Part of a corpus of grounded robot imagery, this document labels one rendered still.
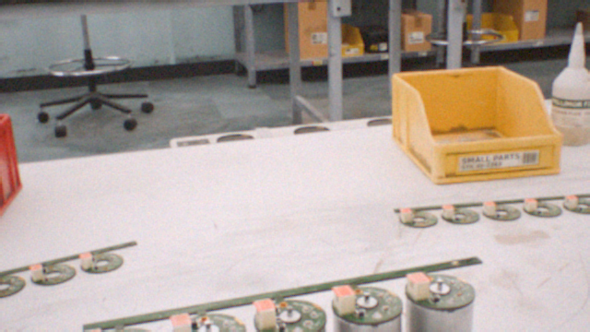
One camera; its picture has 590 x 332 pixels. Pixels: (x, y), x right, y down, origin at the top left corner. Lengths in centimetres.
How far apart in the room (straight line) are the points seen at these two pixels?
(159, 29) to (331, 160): 405
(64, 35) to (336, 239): 421
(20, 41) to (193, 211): 416
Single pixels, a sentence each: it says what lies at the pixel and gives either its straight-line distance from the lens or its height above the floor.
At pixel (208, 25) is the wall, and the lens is 465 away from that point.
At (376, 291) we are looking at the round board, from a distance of 27.
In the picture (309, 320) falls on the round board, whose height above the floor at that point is 81.
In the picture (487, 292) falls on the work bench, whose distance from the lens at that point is 41.
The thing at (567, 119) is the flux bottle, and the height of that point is 77.
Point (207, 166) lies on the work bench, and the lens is 60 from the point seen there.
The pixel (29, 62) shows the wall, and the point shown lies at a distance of 466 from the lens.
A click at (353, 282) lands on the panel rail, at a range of 28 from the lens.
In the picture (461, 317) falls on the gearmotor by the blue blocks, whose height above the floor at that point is 81.
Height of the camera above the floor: 94
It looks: 19 degrees down
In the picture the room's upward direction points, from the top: 2 degrees counter-clockwise
